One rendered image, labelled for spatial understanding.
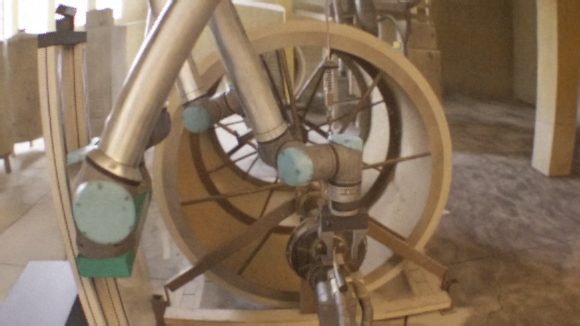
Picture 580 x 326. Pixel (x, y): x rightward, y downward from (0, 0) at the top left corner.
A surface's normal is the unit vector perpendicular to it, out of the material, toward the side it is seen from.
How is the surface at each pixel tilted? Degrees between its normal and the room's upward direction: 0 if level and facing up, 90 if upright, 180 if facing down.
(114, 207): 94
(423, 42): 90
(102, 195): 94
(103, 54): 90
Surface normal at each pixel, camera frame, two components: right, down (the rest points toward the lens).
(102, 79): 0.07, 0.29
